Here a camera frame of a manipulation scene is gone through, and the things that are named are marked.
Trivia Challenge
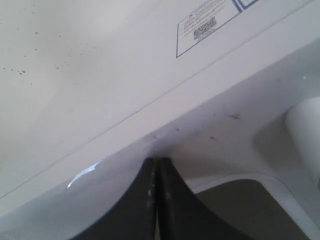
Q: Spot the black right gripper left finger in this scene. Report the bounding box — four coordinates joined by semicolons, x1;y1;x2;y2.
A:
73;158;157;240

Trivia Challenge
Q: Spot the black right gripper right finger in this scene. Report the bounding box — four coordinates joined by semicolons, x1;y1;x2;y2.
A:
156;157;251;240

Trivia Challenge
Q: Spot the white microwave door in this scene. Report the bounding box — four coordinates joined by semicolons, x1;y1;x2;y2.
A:
0;41;320;240

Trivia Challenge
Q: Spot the white Midea microwave oven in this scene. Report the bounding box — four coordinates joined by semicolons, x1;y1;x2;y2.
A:
0;0;320;201

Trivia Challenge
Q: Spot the warning label sticker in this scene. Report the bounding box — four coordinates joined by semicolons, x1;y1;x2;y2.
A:
176;0;239;57

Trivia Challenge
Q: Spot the blue energy label sticker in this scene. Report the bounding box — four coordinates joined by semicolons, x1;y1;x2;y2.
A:
231;0;259;13

